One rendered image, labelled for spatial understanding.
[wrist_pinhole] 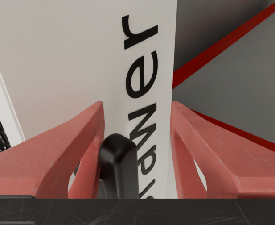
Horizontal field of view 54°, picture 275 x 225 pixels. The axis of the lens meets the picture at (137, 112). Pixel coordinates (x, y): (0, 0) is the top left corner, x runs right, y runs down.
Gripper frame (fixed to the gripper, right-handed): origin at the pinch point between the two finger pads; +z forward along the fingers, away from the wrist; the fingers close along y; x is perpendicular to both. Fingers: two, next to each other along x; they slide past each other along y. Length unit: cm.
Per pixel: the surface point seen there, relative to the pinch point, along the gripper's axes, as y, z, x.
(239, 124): -12.9, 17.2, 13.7
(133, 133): 0.2, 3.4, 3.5
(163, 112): -1.9, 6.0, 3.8
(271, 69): -22.6, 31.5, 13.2
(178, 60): -7.9, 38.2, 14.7
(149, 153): -0.9, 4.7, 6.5
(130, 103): 0.4, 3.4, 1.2
